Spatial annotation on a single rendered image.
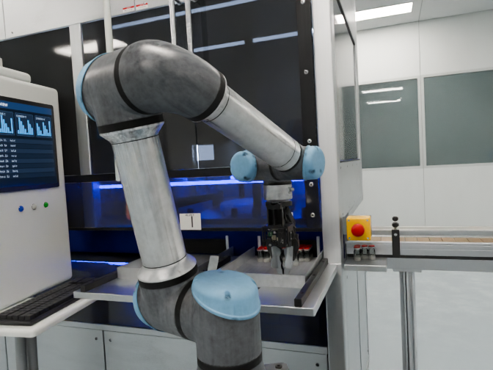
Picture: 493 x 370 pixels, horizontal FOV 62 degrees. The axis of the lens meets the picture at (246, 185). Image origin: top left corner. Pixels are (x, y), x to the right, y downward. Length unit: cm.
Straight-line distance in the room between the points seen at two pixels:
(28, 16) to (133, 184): 137
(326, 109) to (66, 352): 145
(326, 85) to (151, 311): 87
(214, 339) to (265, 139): 37
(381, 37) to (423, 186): 207
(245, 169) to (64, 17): 116
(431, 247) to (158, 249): 95
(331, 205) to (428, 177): 464
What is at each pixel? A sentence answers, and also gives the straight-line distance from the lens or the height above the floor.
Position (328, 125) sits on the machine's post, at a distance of 132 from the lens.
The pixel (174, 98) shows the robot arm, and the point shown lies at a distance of 65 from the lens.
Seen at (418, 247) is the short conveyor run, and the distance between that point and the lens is 145.
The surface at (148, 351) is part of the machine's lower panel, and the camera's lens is 175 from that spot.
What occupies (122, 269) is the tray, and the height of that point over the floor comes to 91.
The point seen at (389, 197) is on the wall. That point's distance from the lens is 593.
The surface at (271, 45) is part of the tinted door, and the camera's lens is 142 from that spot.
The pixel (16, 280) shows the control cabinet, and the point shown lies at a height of 88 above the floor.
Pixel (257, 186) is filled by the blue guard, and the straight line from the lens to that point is 138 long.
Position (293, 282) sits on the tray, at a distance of 113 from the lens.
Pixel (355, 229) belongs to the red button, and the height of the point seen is 100.
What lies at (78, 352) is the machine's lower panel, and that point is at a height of 47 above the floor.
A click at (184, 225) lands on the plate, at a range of 151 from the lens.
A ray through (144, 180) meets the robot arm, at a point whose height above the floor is 120.
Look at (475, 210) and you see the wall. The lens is 603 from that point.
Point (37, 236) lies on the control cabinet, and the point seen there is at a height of 100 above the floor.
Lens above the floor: 122
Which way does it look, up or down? 3 degrees down
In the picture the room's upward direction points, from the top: 3 degrees counter-clockwise
